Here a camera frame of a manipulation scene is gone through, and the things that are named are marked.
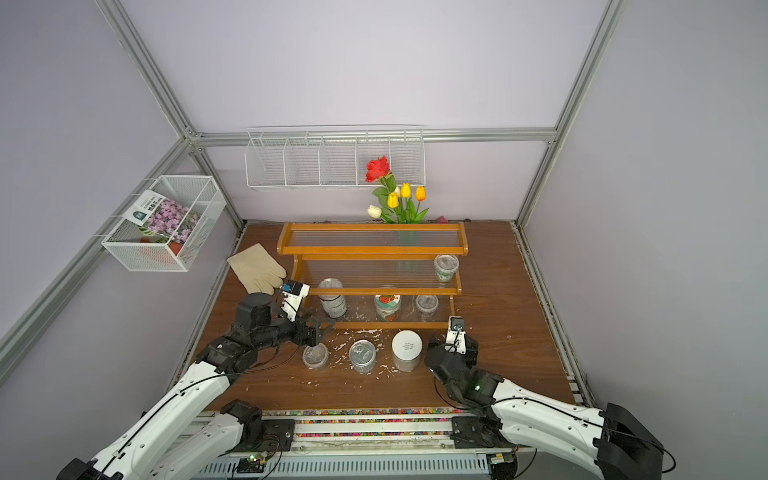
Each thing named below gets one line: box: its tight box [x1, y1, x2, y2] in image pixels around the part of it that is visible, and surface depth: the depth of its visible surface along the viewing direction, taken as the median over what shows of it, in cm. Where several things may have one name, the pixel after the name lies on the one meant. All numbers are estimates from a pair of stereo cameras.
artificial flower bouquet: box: [365, 156, 429, 224], surface depth 90 cm
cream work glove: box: [226, 243, 287, 296], surface depth 107 cm
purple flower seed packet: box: [124, 190, 201, 255], surface depth 75 cm
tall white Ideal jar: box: [391, 330, 423, 373], surface depth 81 cm
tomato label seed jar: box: [374, 284, 402, 322], surface depth 90 cm
